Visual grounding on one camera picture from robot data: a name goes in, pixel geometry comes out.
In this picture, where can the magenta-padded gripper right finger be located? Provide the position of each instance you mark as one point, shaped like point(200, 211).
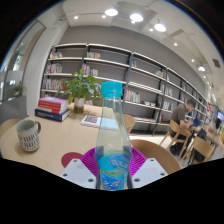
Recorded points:
point(148, 173)

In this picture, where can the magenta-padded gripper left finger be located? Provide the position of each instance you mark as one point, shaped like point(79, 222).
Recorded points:
point(78, 173)

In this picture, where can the clear bottle with blue cap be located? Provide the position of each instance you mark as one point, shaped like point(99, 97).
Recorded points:
point(113, 133)

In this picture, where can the flat round red coaster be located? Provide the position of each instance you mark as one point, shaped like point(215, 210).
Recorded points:
point(68, 158)

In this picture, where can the white magazine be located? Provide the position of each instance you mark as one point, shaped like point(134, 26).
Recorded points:
point(90, 120)

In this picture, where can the group of wooden chairs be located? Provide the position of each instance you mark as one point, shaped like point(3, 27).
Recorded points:
point(200, 146)

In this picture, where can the patterned ceramic mug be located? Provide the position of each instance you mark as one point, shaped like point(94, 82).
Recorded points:
point(28, 136)

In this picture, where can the dark blue book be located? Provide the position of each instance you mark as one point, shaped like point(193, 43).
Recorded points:
point(51, 115)

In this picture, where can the person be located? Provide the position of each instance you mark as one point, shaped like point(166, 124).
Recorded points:
point(180, 115)

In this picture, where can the red book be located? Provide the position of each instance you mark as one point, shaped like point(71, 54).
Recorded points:
point(50, 108)

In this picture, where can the pink book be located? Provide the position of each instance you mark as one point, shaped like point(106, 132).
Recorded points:
point(53, 101)

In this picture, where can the green potted plant in vase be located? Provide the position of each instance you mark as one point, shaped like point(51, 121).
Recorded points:
point(80, 86)

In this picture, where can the small potted plant by window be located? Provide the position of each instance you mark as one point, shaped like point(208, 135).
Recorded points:
point(17, 89)

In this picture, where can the grey shelf unit with books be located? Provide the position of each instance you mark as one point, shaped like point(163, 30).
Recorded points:
point(110, 60)

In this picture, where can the ceiling lights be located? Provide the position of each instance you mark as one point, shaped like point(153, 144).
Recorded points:
point(136, 17)

